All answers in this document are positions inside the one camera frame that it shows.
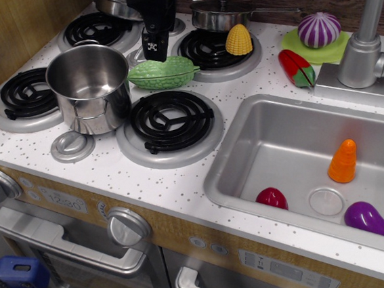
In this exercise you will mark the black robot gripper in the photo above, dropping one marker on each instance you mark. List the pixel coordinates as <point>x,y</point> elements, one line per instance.
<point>159,18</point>

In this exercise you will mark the green bumpy toy squash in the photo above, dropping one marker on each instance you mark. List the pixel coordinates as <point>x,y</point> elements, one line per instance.
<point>174,72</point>

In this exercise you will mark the large steel pot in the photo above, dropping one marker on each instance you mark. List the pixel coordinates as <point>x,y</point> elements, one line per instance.
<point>91,87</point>

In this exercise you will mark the steel pot at back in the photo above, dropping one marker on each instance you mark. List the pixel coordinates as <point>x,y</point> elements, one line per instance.
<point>119,9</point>

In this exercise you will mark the middle silver stovetop knob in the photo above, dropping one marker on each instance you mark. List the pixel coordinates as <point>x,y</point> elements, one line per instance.
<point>136,57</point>

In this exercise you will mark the silver stovetop knob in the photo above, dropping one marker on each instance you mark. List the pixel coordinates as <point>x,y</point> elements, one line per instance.
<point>72,147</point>
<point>136,57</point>
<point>178,28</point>

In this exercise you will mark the back silver stovetop knob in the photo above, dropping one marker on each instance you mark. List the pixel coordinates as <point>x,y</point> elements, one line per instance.
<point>178,28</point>

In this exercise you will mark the back right black burner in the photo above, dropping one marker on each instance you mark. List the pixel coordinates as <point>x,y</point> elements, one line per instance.
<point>207,50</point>

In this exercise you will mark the yellow toy corn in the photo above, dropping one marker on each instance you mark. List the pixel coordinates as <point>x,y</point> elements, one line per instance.
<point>238,42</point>

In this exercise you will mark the front right black burner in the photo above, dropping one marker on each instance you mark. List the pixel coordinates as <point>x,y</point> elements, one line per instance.
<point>171,129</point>

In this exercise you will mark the front silver stovetop knob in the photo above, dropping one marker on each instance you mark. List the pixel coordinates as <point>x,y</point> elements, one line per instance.
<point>72,147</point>

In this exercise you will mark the front left black burner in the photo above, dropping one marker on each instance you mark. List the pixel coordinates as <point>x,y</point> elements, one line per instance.
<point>27,104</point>

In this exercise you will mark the red toy pepper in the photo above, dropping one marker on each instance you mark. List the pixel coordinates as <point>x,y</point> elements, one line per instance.
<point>298,70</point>

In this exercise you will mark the purple white toy onion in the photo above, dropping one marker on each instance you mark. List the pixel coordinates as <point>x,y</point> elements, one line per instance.
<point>319,30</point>

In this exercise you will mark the light green plate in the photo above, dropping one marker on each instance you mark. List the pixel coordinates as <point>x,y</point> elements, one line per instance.
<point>332,53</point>

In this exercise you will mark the right silver oven dial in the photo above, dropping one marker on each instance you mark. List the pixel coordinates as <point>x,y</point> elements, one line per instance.
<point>126,228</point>

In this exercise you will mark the red toy tomato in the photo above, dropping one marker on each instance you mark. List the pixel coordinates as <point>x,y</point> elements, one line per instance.
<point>273,197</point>

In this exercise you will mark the silver toy faucet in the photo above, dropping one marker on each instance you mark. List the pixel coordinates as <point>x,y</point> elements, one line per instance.
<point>359,77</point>

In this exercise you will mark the orange toy carrot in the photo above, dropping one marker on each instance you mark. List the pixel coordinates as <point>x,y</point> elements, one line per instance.
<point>342,168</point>

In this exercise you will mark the silver sink basin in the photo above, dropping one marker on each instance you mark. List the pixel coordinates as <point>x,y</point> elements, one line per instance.
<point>288,145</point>

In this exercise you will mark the blue device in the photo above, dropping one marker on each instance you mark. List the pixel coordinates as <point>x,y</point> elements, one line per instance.
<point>23,272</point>

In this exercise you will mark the purple toy eggplant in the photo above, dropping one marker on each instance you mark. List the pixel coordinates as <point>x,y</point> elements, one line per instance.
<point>364,216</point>

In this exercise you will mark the steel saucepan with handle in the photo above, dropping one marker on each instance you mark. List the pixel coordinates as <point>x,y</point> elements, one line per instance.
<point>221,16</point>

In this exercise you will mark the left oven door handle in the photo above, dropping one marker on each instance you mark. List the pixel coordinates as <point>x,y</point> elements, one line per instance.
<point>48,236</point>

